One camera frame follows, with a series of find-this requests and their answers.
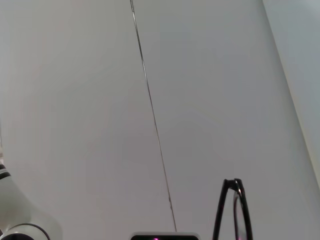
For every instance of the black thin-framed glasses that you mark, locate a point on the black thin-framed glasses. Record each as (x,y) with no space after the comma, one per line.
(238,183)

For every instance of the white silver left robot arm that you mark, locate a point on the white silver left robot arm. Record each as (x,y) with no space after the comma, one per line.
(22,215)

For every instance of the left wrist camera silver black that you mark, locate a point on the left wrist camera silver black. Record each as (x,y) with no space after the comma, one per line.
(165,236)

